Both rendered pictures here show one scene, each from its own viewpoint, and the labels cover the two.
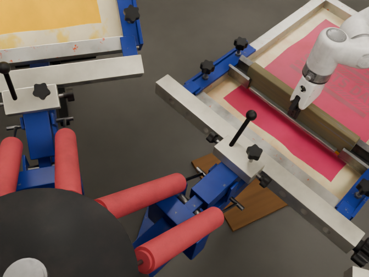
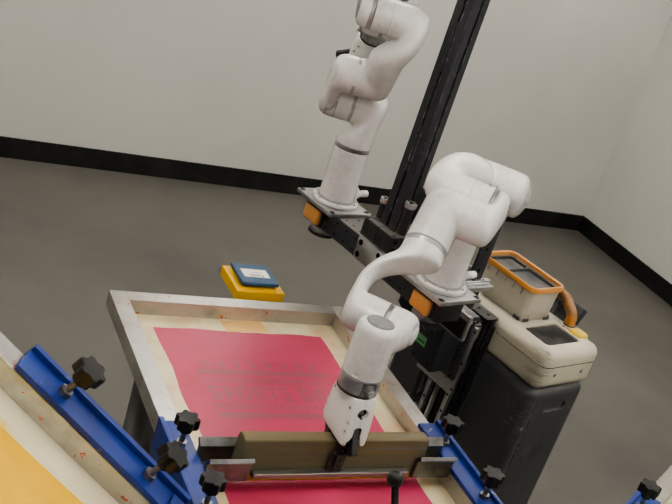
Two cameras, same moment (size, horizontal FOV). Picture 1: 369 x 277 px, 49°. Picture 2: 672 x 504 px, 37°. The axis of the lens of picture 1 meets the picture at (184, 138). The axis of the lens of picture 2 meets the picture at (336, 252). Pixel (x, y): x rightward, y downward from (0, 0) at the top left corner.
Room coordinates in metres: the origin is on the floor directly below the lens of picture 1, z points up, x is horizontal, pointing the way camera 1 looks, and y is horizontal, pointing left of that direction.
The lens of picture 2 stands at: (0.30, 1.18, 2.06)
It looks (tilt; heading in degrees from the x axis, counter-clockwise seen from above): 23 degrees down; 293
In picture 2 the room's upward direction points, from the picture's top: 18 degrees clockwise
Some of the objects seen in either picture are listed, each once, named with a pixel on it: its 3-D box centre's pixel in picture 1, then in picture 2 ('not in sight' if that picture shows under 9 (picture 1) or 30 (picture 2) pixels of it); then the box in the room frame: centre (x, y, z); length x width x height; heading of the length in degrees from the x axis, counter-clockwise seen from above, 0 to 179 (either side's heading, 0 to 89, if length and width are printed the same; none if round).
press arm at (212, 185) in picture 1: (221, 179); not in sight; (0.53, -0.11, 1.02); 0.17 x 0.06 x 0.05; 143
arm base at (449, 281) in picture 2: not in sight; (455, 254); (0.92, -0.99, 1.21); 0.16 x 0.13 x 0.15; 67
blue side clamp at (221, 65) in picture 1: (220, 71); (189, 485); (0.95, -0.08, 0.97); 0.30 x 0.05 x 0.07; 143
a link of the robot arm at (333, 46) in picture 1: (343, 53); (383, 341); (0.81, -0.36, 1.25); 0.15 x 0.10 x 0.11; 100
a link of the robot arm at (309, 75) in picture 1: (317, 70); (361, 380); (0.80, -0.32, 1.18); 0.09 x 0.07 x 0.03; 143
